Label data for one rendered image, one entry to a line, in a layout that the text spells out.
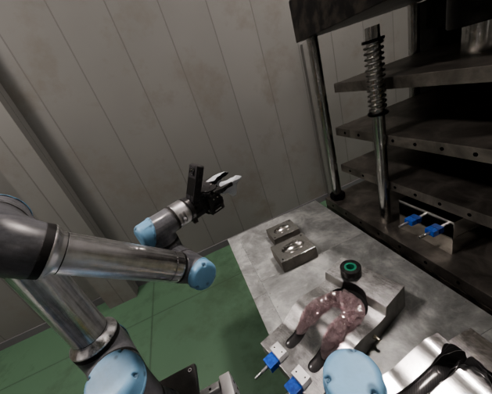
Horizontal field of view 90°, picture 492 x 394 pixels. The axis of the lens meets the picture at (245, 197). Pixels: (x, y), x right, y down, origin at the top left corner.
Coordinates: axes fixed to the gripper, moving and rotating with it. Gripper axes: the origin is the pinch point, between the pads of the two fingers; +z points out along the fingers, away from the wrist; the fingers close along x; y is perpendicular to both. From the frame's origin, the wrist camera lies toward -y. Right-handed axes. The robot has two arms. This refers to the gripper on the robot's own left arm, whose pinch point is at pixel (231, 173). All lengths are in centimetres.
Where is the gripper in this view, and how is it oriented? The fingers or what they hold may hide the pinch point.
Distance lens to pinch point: 84.3
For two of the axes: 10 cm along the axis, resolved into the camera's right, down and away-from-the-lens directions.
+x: 7.0, 2.4, -6.7
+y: 2.0, 8.3, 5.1
